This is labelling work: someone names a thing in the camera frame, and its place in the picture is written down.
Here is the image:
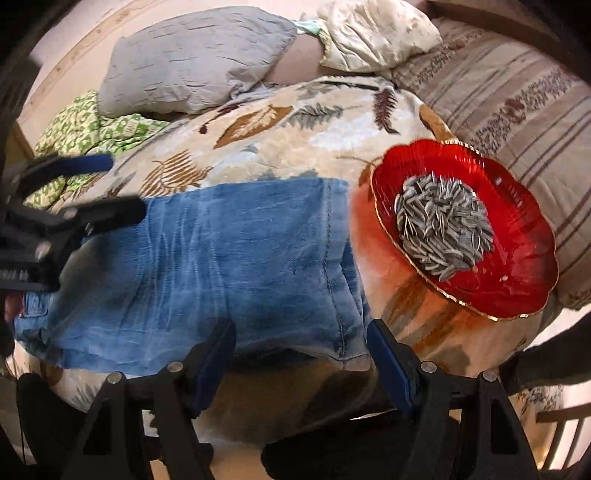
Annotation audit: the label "wooden chair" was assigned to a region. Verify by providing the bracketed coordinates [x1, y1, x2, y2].
[535, 403, 591, 474]

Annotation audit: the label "striped beige brown sofa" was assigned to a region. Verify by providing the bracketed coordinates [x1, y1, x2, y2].
[392, 18, 590, 310]

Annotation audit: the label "green white patterned blanket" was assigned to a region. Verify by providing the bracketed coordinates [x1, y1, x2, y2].
[25, 90, 168, 210]

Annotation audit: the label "pile of sunflower seeds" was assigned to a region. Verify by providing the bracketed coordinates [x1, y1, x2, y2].
[393, 172, 495, 282]

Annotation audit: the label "person's left hand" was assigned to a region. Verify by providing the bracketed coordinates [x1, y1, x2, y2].
[4, 292, 24, 323]

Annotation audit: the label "red glass plate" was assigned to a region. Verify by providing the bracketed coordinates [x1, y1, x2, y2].
[370, 139, 559, 321]

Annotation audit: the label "blue denim jeans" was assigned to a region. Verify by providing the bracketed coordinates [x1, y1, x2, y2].
[15, 178, 372, 376]

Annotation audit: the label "beige leaf print blanket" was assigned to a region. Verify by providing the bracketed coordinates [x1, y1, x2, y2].
[6, 78, 542, 444]

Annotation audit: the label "black pen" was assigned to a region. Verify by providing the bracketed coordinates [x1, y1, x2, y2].
[318, 80, 380, 92]

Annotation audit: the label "grey quilted pillow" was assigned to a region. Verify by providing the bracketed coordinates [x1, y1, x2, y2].
[97, 6, 297, 118]

